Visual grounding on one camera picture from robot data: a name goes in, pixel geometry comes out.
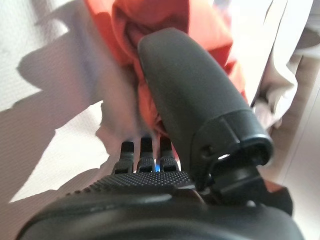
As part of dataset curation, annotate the red garment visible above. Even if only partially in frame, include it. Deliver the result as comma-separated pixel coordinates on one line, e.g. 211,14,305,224
83,0,283,194

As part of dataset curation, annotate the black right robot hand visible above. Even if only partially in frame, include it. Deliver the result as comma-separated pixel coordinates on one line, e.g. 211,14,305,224
14,27,305,240

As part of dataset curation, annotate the white garment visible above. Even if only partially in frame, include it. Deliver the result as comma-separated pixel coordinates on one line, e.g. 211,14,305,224
229,0,316,130

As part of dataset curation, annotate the beige bed cover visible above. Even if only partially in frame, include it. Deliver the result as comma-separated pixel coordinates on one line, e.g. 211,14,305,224
0,0,142,223

